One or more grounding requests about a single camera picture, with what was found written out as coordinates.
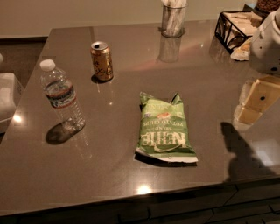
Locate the green Kettle chips bag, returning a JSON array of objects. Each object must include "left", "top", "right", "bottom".
[{"left": 136, "top": 93, "right": 198, "bottom": 164}]

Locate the dark snack bowl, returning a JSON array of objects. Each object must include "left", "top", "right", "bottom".
[{"left": 256, "top": 0, "right": 280, "bottom": 13}]

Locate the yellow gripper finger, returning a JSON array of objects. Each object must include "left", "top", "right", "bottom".
[
  {"left": 233, "top": 105, "right": 262, "bottom": 130},
  {"left": 241, "top": 75, "right": 280, "bottom": 112}
]

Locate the gold soda can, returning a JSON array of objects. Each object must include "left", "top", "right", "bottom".
[{"left": 91, "top": 41, "right": 114, "bottom": 81}]

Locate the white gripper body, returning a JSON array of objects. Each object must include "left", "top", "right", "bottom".
[{"left": 249, "top": 8, "right": 280, "bottom": 75}]

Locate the white packet beside basket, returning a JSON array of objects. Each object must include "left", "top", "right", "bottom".
[{"left": 230, "top": 38, "right": 251, "bottom": 61}]

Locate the clear cup with utensils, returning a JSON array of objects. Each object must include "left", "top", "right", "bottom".
[{"left": 161, "top": 0, "right": 187, "bottom": 38}]

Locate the black wire condiment basket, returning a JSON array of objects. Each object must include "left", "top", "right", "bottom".
[{"left": 215, "top": 11, "right": 263, "bottom": 53}]

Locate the clear plastic water bottle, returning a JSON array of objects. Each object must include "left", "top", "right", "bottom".
[{"left": 39, "top": 59, "right": 86, "bottom": 133}]

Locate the white appliance at left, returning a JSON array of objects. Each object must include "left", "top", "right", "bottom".
[{"left": 0, "top": 73, "right": 25, "bottom": 133}]

